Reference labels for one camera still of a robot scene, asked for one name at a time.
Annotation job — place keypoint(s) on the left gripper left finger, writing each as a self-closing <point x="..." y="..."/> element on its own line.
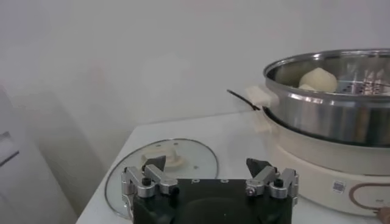
<point x="152" y="176"/>

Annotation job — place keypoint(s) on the cream electric cooker base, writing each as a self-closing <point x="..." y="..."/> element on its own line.
<point x="304" y="182"/>

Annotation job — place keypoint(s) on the stainless steel steamer basket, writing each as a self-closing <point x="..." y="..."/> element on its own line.
<point x="320" y="121"/>

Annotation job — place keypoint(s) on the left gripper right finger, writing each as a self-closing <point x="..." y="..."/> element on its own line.
<point x="268" y="179"/>

